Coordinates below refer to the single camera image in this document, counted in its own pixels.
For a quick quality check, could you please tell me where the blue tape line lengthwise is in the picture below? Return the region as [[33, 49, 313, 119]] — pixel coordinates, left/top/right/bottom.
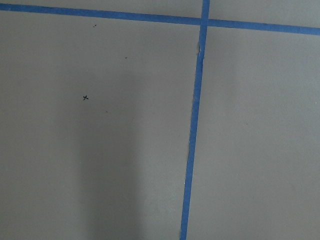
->
[[179, 0, 211, 240]]

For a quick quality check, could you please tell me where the blue tape line crosswise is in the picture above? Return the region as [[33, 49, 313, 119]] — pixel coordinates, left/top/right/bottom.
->
[[0, 3, 320, 36]]

